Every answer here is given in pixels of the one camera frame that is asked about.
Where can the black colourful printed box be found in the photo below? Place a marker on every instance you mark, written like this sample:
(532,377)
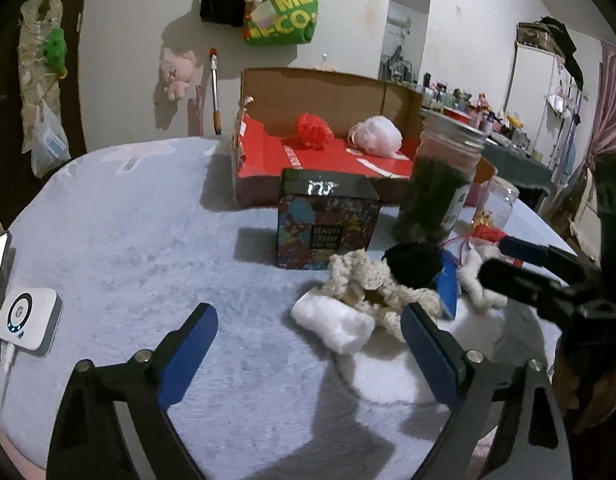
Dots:
(328,220)

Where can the white pink bath pouf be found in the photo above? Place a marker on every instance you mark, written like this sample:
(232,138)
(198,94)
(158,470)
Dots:
(377,135)

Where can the blue sponge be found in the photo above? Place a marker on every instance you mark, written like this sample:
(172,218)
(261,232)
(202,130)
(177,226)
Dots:
(447,285)

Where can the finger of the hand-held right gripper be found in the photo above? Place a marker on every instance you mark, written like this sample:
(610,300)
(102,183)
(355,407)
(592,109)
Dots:
(512,285)
(517,250)

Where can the black fluffy pompom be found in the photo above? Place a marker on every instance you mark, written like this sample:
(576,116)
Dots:
(412,265)

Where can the green tote bag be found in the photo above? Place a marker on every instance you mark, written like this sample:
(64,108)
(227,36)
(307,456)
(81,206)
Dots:
(283,10)

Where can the person's right hand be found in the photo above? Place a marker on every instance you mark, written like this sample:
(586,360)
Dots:
(567,385)

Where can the small jar of gold capsules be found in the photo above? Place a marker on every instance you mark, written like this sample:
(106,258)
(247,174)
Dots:
(497,205)

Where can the cardboard box with red lining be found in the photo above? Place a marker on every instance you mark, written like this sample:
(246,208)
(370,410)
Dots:
(338,160)

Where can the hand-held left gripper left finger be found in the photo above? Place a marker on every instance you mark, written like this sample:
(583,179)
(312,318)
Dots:
(188,355)

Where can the white cloth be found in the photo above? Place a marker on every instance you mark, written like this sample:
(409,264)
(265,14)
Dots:
(333,322)

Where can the patterned storage box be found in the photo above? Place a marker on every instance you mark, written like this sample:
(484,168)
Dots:
(532,35)

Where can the black cloth bag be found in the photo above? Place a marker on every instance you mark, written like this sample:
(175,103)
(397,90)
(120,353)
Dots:
(565,42)

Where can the white fluffy scrunchie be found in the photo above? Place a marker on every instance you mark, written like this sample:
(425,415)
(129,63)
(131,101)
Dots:
(475,280)

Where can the glass jar of green leaves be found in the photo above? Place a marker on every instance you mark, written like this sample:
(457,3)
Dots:
(432,195)

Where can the red mesh bath pouf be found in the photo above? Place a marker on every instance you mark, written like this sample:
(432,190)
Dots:
(313,131)

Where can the hanging patterned cloth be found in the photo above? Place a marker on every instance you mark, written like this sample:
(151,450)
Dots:
(30,90)

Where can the wall mirror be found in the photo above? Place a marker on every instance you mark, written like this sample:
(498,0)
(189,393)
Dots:
(407,30)

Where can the cluttered side table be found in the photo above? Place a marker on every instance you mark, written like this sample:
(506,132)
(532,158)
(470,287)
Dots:
(467,105)

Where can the clear plastic bag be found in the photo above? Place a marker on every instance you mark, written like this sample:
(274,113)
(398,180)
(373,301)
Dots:
(48,140)

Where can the pink plush toy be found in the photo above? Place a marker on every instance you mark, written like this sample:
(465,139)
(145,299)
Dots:
(178,72)

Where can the cream crochet scrunchie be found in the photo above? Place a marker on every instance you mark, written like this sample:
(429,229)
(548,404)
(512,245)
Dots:
(368,275)

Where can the red tassel ornament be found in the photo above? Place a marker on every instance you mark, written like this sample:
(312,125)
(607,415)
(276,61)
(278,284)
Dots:
(485,232)

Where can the white wardrobe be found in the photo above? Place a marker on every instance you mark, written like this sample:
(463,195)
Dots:
(537,85)

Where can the green plush toy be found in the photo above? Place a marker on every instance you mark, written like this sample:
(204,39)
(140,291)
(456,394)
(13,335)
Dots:
(54,50)

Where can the white square charger device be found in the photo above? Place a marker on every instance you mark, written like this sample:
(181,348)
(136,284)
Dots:
(25,317)

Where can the pink curtain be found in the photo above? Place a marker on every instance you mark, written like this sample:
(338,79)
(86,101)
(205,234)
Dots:
(607,100)

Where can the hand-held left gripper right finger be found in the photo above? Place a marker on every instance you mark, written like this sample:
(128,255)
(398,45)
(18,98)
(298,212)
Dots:
(427,355)

